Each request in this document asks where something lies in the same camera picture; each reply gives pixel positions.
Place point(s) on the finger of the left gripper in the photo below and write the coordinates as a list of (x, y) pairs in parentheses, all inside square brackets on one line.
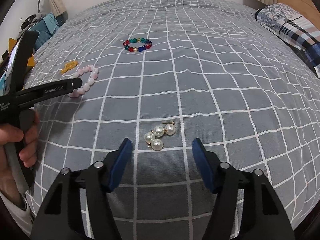
[(12, 86), (47, 91)]

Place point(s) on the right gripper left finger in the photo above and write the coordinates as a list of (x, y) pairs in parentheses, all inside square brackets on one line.
[(76, 203)]

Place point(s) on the person's left hand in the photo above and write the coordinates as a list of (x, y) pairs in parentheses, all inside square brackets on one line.
[(25, 152)]

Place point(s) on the yellow box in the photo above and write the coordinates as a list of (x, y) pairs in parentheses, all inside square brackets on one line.
[(21, 59)]

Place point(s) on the teal suitcase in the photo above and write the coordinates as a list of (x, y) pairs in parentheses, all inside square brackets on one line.
[(44, 34)]

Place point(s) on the black clutter pile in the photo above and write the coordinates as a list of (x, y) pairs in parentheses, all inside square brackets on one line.
[(32, 19)]

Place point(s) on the teal cloth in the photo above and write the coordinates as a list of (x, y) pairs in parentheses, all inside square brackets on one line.
[(51, 23)]

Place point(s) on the grey checked bed sheet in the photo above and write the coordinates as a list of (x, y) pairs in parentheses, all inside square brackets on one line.
[(207, 65)]

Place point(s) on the patterned pillow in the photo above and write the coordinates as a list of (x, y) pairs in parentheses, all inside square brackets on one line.
[(294, 30)]

